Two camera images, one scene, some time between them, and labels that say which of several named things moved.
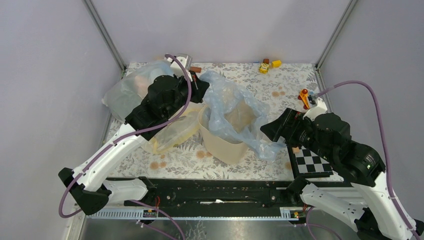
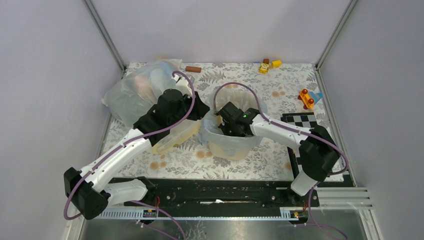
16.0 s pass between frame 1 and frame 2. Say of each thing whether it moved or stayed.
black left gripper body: moved
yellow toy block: stayed
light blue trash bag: moved
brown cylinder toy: stayed
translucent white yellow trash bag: stayed
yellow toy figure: stayed
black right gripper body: moved
